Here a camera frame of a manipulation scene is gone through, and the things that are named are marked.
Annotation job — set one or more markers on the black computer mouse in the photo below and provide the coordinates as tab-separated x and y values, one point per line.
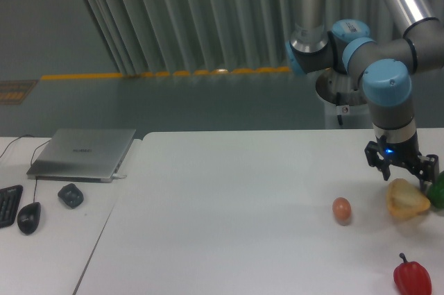
28	218

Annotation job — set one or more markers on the green bell pepper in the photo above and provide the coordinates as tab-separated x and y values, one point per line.
435	193

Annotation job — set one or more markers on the white usb dongle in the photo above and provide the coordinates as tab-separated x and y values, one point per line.
119	176

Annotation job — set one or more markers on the silver closed laptop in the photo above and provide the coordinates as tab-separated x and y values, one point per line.
85	155

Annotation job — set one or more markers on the black keyboard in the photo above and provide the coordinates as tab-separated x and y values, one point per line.
9	202

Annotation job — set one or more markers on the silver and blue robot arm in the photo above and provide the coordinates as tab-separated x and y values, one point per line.
381	73

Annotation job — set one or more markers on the brown egg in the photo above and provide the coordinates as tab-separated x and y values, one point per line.
342	210

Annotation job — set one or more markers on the small black controller device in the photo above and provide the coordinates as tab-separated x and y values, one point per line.
71	196

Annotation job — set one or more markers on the red bell pepper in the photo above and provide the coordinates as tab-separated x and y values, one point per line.
411	278

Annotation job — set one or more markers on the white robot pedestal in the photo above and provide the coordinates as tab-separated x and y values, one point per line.
344	106

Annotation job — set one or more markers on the grey pleated curtain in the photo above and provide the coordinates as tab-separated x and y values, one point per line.
155	36

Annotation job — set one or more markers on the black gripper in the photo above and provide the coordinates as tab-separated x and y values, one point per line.
403	154

